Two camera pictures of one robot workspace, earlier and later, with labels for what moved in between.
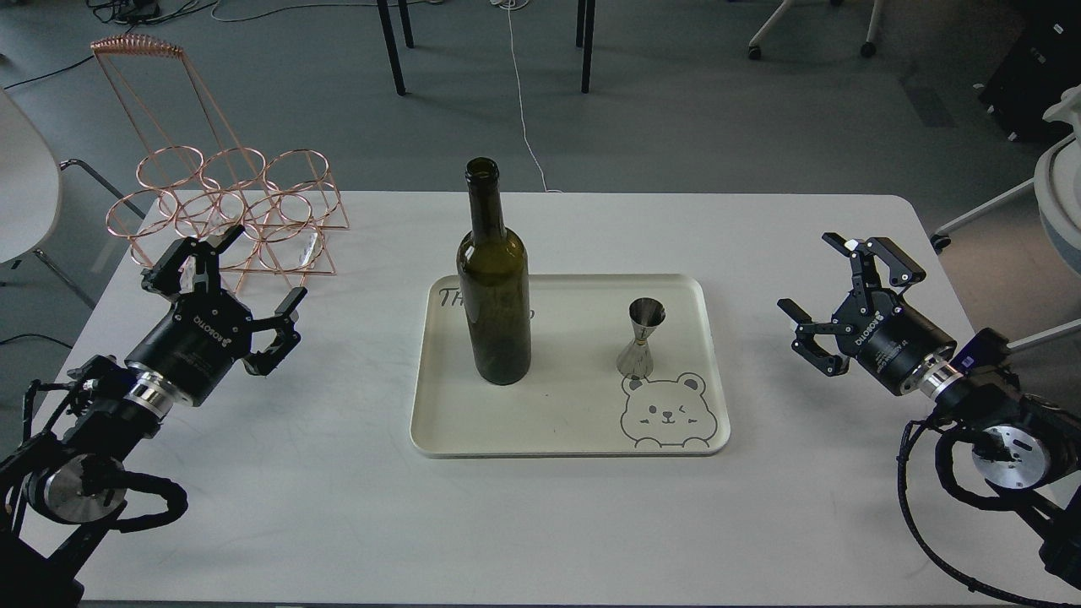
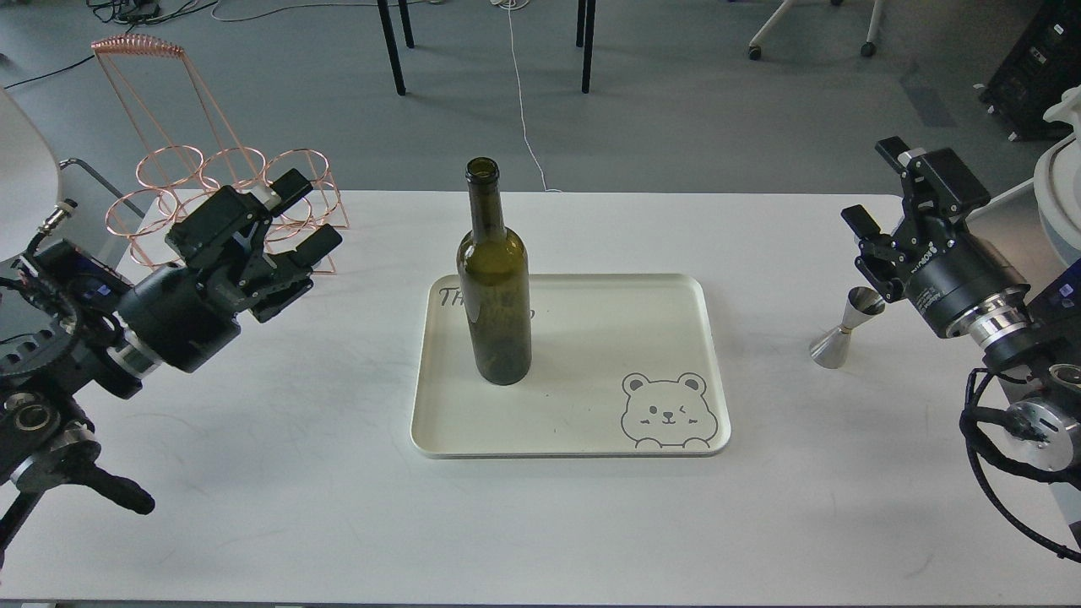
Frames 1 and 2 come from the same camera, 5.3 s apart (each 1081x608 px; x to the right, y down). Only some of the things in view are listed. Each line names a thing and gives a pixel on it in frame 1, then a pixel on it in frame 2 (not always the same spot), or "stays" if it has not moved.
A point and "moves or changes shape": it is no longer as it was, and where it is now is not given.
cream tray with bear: x=573 y=400 stays
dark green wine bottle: x=495 y=287 stays
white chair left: x=30 y=185 stays
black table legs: x=395 y=58 stays
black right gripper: x=885 y=334 -> x=949 y=277
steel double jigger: x=636 y=361 moves or changes shape
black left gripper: x=188 y=350 -> x=186 y=313
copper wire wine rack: x=199 y=182 stays
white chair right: x=1056 y=180 stays
